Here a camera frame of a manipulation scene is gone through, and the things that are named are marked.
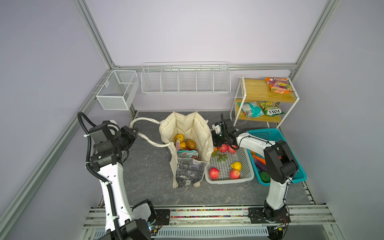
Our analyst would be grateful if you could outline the white plastic fruit basket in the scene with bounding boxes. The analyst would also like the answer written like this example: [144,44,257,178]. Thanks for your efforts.
[204,128,255,185]

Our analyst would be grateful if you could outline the orange snack bag top shelf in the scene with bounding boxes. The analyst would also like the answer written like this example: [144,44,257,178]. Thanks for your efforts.
[265,78,295,94]

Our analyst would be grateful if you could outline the long white wire basket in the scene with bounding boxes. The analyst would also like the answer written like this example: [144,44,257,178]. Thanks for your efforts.
[141,62,232,95]

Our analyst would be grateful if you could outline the red apple front left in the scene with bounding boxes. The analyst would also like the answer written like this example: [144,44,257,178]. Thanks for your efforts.
[209,168,220,180]

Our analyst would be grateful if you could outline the brown potato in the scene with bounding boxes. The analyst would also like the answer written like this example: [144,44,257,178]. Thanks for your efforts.
[185,139,197,150]

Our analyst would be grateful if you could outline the small orange persimmon with leaves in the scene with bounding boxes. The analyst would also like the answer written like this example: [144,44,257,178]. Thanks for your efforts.
[211,147,228,162]

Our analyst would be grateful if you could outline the yellow lemon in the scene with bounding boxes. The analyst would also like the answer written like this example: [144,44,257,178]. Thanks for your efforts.
[231,162,242,171]

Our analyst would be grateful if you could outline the red apple front right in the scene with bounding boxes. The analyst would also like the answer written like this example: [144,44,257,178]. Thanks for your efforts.
[230,169,241,180]

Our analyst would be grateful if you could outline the teal plastic vegetable basket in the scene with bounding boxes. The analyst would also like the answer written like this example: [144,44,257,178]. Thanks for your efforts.
[247,129,307,187]

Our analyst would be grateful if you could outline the teal snack bag lower shelf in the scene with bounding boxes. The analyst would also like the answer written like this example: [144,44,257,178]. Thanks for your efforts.
[242,102,264,119]

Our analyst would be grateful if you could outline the teal snack bag shelf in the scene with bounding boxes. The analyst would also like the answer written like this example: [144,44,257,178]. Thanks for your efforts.
[242,102,264,119]
[177,150,199,160]

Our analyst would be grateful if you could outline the wooden two-tier shelf rack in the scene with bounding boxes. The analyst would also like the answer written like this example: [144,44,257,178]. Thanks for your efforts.
[230,76,300,129]

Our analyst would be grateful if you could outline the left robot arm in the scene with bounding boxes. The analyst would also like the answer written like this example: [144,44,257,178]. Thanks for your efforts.
[77,112,156,240]

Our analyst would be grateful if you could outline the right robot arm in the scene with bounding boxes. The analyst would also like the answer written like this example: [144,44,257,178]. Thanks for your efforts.
[211,115,299,224]

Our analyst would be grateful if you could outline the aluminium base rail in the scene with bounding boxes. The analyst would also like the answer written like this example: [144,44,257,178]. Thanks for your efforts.
[83,203,337,240]

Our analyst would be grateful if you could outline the green avocado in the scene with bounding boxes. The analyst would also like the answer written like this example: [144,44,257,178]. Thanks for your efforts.
[259,171,271,183]

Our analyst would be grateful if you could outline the red apple back cluster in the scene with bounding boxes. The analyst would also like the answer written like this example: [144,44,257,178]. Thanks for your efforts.
[218,144,228,153]

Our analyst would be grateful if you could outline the small white mesh basket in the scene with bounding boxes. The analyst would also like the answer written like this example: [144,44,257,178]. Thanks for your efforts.
[96,70,140,111]

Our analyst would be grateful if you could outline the orange carrot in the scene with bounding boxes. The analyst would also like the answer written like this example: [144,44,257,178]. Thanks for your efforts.
[252,154,266,165]

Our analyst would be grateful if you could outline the green Foxs snack bag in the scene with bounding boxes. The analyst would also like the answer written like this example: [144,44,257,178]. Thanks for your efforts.
[258,101,285,117]

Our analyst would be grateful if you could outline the teal snack bag top shelf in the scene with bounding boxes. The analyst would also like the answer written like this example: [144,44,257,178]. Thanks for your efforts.
[177,150,199,160]

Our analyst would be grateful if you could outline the cream canvas grocery bag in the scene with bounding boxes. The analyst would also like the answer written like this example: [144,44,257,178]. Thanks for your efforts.
[129,112,214,189]

